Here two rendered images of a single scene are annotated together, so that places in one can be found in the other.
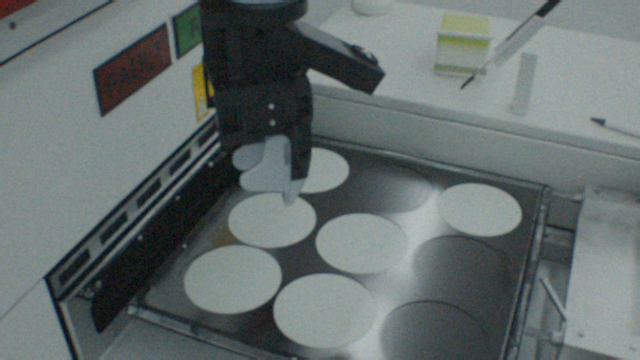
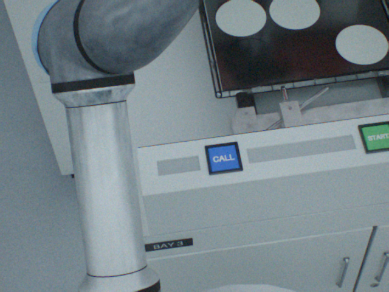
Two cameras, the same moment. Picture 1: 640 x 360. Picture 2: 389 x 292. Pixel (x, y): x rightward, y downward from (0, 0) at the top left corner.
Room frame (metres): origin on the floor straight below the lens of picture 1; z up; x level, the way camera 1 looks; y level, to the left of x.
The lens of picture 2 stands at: (-0.12, -0.91, 2.05)
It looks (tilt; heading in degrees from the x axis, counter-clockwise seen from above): 56 degrees down; 63
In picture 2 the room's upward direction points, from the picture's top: 4 degrees counter-clockwise
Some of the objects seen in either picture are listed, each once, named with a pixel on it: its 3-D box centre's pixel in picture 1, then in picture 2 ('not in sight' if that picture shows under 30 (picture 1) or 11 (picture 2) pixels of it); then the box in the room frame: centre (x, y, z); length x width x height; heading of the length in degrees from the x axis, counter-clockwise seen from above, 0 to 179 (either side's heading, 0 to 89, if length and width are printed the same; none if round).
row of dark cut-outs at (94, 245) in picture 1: (178, 162); not in sight; (0.62, 0.16, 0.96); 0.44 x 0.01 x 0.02; 158
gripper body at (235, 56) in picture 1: (258, 64); not in sight; (0.51, 0.05, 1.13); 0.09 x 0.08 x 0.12; 107
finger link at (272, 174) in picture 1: (271, 176); not in sight; (0.50, 0.04, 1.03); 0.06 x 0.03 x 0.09; 107
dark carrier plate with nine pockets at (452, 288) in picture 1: (361, 243); (294, 11); (0.56, -0.05, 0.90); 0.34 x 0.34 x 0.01; 68
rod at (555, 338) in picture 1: (540, 334); (285, 97); (0.42, -0.21, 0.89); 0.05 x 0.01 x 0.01; 68
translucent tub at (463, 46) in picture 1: (463, 45); not in sight; (0.86, -0.20, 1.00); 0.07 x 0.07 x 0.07; 77
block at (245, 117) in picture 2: not in sight; (248, 129); (0.33, -0.24, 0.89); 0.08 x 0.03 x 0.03; 68
